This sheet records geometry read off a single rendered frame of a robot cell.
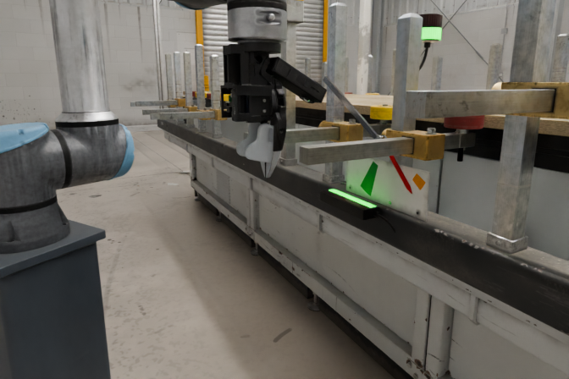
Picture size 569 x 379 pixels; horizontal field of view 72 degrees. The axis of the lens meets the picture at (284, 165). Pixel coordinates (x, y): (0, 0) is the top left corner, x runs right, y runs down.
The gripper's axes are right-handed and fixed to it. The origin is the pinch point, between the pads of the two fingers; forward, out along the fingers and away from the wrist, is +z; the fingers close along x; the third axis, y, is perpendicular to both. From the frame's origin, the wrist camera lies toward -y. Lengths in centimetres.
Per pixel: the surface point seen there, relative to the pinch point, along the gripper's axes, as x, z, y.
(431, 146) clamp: 4.9, -2.0, -32.2
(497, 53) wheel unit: -57, -27, -141
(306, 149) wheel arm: 1.1, -3.0, -6.3
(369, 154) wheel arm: 1.4, -1.0, -19.9
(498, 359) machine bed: 9, 52, -57
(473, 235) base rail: 15.1, 12.8, -33.0
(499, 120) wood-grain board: 6, -6, -51
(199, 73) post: -152, -19, -33
